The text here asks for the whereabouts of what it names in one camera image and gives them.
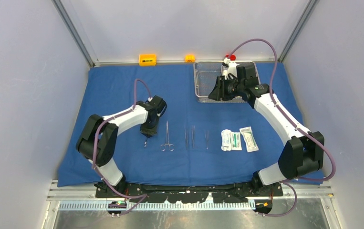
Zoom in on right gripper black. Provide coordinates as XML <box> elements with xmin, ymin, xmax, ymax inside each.
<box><xmin>209</xmin><ymin>75</ymin><xmax>245</xmax><ymax>101</ymax></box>

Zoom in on wire mesh steel tray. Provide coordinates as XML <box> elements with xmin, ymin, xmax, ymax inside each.
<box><xmin>194</xmin><ymin>61</ymin><xmax>268</xmax><ymax>103</ymax></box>

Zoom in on steel hemostat ring handles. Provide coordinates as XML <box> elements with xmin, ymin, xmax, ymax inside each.
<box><xmin>160</xmin><ymin>121</ymin><xmax>175</xmax><ymax>151</ymax></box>

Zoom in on pointed steel tweezers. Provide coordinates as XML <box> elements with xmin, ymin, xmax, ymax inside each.
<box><xmin>204</xmin><ymin>130</ymin><xmax>209</xmax><ymax>149</ymax></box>

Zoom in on steel forceps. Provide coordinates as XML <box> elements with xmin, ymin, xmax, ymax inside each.
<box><xmin>184</xmin><ymin>126</ymin><xmax>189</xmax><ymax>149</ymax></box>

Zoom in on blunt steel tweezers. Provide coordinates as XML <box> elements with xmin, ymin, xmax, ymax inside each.
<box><xmin>191</xmin><ymin>125</ymin><xmax>195</xmax><ymax>149</ymax></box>

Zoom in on white gauze roll packet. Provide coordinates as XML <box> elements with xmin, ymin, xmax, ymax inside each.
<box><xmin>221</xmin><ymin>129</ymin><xmax>232</xmax><ymax>151</ymax></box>

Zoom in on blue surgical wrap cloth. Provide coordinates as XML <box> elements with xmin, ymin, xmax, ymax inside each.
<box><xmin>57</xmin><ymin>62</ymin><xmax>325</xmax><ymax>187</ymax></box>

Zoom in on green white sterile packet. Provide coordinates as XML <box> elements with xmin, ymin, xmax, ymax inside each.
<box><xmin>230</xmin><ymin>132</ymin><xmax>242</xmax><ymax>151</ymax></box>

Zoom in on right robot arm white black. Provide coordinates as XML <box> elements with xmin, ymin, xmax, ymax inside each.
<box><xmin>208</xmin><ymin>62</ymin><xmax>324</xmax><ymax>196</ymax></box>

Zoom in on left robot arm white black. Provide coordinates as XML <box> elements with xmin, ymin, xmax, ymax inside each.
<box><xmin>75</xmin><ymin>95</ymin><xmax>167</xmax><ymax>198</ymax></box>

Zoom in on red toy block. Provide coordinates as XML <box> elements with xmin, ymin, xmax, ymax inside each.
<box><xmin>225</xmin><ymin>54</ymin><xmax>236</xmax><ymax>61</ymax></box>

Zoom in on small orange toy block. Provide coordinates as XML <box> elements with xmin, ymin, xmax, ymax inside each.
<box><xmin>184</xmin><ymin>54</ymin><xmax>196</xmax><ymax>62</ymax></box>

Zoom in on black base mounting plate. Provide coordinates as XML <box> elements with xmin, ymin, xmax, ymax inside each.
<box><xmin>94</xmin><ymin>180</ymin><xmax>284</xmax><ymax>205</ymax></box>

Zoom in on yellow toy block large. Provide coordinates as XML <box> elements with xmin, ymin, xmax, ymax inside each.
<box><xmin>138</xmin><ymin>54</ymin><xmax>157</xmax><ymax>66</ymax></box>

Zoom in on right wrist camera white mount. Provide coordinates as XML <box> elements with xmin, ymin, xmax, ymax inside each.
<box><xmin>221</xmin><ymin>57</ymin><xmax>238</xmax><ymax>80</ymax></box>

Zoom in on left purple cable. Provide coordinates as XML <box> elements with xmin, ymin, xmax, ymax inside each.
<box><xmin>92</xmin><ymin>79</ymin><xmax>153</xmax><ymax>217</ymax></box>

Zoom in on purple cable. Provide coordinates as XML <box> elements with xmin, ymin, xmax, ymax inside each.
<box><xmin>227</xmin><ymin>38</ymin><xmax>337</xmax><ymax>219</ymax></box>
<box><xmin>92</xmin><ymin>79</ymin><xmax>153</xmax><ymax>217</ymax></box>

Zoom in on aluminium front rail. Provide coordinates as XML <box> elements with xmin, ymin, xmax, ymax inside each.
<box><xmin>47</xmin><ymin>180</ymin><xmax>334</xmax><ymax>211</ymax></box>

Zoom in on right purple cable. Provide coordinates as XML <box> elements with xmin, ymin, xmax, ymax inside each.
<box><xmin>227</xmin><ymin>38</ymin><xmax>337</xmax><ymax>219</ymax></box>

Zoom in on aluminium frame post left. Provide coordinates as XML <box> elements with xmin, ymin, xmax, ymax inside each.
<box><xmin>52</xmin><ymin>0</ymin><xmax>96</xmax><ymax>68</ymax></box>

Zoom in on aluminium frame rail right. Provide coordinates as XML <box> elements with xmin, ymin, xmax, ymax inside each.
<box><xmin>278</xmin><ymin>0</ymin><xmax>320</xmax><ymax>62</ymax></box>

